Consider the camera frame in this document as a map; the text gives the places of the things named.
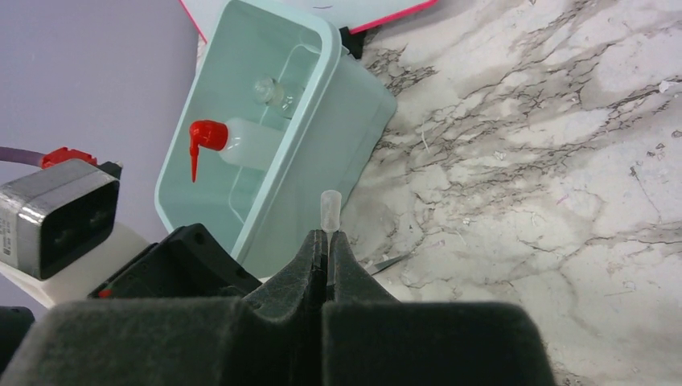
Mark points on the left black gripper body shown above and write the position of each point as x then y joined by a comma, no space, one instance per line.
189,263

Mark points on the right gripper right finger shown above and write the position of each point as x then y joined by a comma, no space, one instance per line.
371,338

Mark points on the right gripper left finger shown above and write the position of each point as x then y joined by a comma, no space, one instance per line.
272,336

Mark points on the red cap wash bottle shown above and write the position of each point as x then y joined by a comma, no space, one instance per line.
238,142

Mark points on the teal plastic bin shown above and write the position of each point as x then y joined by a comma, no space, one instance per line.
278,113

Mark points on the black whiteboard stand foot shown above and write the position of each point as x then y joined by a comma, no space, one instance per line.
353,42

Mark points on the pink framed whiteboard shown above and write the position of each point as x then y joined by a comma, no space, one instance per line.
356,15

